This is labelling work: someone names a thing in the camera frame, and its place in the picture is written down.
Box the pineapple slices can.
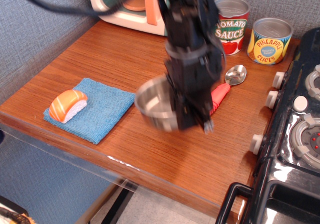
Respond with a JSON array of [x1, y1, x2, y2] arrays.
[[247, 17, 294, 65]]

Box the salmon sushi toy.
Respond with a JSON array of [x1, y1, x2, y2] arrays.
[[48, 89, 88, 124]]

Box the tomato sauce can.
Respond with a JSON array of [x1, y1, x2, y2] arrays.
[[215, 0, 250, 55]]

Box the toy microwave oven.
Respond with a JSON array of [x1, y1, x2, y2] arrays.
[[88, 0, 215, 37]]

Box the small steel pot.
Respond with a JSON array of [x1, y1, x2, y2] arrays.
[[134, 75, 178, 132]]

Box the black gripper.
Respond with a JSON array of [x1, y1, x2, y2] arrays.
[[165, 48, 223, 133]]

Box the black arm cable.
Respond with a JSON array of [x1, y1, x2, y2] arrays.
[[8, 0, 136, 17]]

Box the blue towel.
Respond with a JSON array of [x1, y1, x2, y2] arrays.
[[43, 78, 135, 144]]

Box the black toy stove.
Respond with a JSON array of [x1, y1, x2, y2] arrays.
[[216, 28, 320, 224]]

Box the red handled spoon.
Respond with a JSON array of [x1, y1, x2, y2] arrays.
[[210, 64, 247, 115]]

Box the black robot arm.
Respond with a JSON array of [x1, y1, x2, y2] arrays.
[[157, 0, 225, 133]]

